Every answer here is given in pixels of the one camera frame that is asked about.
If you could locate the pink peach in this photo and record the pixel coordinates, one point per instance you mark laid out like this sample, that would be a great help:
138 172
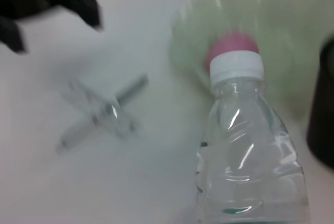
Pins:
232 44

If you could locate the clear plastic water bottle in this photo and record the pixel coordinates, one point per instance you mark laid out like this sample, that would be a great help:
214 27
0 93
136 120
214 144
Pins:
248 143

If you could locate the transparent plastic ruler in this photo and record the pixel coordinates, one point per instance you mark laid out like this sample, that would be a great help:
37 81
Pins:
104 109

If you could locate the grey pen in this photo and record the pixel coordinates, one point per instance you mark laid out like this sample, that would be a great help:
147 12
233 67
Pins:
130 89

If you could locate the green glass fruit plate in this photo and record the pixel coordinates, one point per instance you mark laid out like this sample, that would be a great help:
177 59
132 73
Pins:
287 38

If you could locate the black mesh pen holder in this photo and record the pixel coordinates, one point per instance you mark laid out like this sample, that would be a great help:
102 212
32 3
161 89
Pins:
322 104

